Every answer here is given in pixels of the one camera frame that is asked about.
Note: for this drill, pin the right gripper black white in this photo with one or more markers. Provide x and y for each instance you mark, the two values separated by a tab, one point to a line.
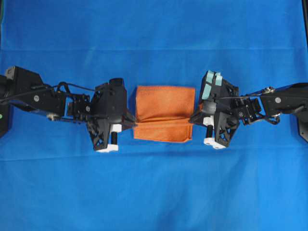
221	125

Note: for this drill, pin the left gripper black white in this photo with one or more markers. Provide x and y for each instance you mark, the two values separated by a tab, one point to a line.
103	134

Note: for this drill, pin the orange towel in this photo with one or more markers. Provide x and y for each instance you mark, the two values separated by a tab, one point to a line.
163	113

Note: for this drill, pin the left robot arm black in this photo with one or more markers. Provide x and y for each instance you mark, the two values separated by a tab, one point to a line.
25	90

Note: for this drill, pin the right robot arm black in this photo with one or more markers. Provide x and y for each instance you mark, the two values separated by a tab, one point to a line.
268	104

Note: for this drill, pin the blue tablecloth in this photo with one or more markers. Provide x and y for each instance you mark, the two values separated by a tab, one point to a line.
51	179

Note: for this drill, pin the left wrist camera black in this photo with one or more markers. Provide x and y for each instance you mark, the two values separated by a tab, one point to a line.
110	101

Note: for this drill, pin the right wrist camera with tape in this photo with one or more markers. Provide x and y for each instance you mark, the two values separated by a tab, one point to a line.
216	94

